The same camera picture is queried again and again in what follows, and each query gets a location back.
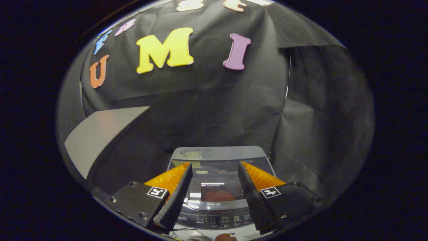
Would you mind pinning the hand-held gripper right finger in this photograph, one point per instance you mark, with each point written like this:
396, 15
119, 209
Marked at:
250, 201

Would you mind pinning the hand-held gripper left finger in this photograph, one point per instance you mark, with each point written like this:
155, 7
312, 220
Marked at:
175, 201

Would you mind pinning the dark grey washing machine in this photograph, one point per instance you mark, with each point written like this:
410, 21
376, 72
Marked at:
217, 220

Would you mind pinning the grey and black cabinet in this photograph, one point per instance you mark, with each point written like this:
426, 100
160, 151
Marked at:
100, 134

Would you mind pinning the black backdrop cloth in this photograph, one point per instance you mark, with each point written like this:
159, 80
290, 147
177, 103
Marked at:
207, 100

